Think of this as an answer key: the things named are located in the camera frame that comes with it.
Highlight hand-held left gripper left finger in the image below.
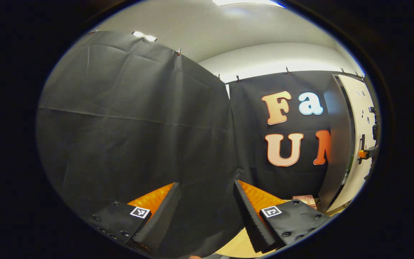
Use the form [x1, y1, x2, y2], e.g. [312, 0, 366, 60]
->
[83, 182, 182, 254]

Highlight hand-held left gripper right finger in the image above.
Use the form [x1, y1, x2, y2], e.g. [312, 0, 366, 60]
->
[233, 179, 333, 254]

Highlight black cabinet door handle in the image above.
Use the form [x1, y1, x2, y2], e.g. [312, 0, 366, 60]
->
[358, 134, 366, 164]

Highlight brown cover book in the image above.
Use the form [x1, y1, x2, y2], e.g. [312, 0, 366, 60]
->
[291, 195, 318, 210]

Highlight black backdrop cloth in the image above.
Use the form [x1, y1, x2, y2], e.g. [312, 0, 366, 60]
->
[36, 30, 367, 256]

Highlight large ceiling light panel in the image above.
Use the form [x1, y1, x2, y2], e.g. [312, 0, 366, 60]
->
[212, 0, 286, 8]

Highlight small ceiling light panel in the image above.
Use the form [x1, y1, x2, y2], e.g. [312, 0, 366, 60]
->
[132, 31, 157, 42]

